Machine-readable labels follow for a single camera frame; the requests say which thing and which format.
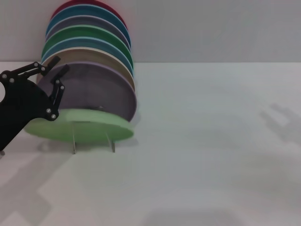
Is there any beige plate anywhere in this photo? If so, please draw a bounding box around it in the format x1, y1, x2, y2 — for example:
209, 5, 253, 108
36, 46, 136, 93

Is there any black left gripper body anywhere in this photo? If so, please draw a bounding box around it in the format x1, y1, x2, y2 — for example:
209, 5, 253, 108
0, 70, 59, 152

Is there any clear acrylic plate rack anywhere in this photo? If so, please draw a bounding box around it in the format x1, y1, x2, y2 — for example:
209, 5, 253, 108
71, 122, 116, 155

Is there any light green plate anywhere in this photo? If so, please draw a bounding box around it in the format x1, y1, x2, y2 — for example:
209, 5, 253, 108
24, 108, 135, 145

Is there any dark green plate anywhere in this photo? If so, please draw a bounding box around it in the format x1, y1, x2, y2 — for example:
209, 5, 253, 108
41, 24, 132, 62

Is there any purple plate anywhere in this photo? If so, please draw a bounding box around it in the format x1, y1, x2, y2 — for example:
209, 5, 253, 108
36, 61, 137, 123

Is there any red plate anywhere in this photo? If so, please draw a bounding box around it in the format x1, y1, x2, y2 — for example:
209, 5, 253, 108
50, 0, 129, 32

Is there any light blue plate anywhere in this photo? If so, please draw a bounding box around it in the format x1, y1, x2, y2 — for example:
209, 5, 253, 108
41, 35, 134, 74

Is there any grey lavender plate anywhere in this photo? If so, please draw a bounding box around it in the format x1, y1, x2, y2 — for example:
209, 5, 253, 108
45, 15, 131, 52

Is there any teal blue plate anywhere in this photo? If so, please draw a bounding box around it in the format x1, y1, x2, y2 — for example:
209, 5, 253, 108
46, 4, 131, 48

